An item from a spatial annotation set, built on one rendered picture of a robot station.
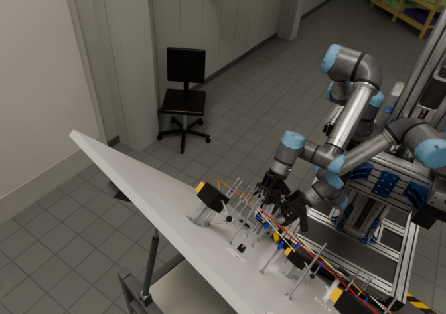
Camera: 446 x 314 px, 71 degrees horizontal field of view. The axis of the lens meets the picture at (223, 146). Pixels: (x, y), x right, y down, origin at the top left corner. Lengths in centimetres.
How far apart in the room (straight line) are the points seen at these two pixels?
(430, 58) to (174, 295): 157
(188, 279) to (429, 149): 109
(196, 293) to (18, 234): 177
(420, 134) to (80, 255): 225
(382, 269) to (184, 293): 149
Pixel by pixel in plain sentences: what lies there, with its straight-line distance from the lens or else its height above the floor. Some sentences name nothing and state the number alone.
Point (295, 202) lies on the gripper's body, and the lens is 133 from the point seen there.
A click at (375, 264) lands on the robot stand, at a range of 252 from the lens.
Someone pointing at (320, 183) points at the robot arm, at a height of 125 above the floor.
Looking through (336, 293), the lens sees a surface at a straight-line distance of 72.
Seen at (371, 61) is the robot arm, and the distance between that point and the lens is 133.
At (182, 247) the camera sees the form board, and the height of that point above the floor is 167.
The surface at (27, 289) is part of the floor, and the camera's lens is 261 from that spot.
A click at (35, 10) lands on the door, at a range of 248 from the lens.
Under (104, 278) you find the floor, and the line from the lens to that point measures 248.
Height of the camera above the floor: 215
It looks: 41 degrees down
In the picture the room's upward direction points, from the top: 5 degrees clockwise
